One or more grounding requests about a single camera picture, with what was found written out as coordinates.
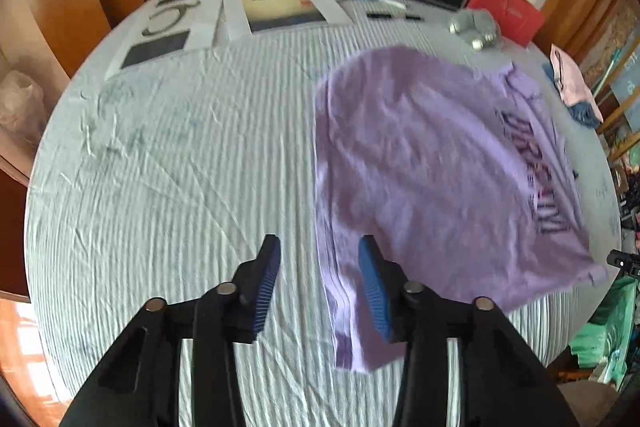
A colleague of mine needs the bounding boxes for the purple printed t-shirt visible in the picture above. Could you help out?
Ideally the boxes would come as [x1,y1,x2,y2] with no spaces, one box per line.
[314,46,606,373]

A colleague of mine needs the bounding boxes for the pink and blue clothes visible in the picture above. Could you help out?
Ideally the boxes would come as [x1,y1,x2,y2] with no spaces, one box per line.
[542,44,603,130]

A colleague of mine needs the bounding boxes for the striped white bed sheet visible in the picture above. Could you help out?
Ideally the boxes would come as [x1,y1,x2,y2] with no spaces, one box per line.
[25,0,622,426]

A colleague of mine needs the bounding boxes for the grey plush bunny toy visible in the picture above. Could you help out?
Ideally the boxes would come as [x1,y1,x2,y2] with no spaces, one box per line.
[448,9,501,51]

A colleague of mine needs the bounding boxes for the red paper bag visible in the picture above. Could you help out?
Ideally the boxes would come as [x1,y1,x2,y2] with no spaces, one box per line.
[466,0,544,48]

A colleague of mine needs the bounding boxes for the small white hook poster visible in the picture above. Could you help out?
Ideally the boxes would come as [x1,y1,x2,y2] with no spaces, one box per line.
[105,0,222,78]

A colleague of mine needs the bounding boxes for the black pen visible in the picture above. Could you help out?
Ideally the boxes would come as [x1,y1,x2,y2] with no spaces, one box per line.
[366,12,423,22]

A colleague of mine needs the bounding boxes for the large poster with yellow centre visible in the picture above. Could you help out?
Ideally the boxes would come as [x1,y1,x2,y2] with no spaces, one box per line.
[222,0,352,41]

